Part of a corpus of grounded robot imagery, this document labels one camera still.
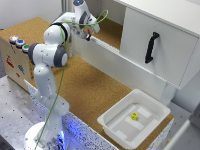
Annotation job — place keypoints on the yellow block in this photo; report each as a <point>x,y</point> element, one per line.
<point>134,116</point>

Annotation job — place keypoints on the green button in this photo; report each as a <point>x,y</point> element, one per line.
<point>26,48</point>

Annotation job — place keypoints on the blue button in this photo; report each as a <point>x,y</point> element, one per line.
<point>20,42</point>

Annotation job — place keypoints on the white cabinet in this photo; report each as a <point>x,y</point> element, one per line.
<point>133,75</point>

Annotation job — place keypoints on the red button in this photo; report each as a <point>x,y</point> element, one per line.
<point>13,39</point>

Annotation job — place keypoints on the white plastic box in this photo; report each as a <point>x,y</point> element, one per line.
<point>116,128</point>

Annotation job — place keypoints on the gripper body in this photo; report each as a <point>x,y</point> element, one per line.
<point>84,29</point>

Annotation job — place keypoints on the white sliding door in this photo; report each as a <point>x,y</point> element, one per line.
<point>173,56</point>

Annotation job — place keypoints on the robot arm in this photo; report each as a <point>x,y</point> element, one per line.
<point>45,78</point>

